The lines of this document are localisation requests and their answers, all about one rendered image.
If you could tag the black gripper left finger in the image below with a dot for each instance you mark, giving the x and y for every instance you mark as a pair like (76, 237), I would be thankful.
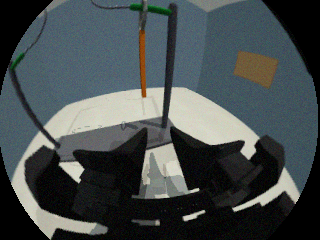
(125, 162)

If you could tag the long orange handle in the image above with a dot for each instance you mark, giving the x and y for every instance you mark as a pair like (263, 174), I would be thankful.
(143, 17)

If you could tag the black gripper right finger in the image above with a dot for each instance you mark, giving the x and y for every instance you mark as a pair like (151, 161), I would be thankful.
(196, 157)

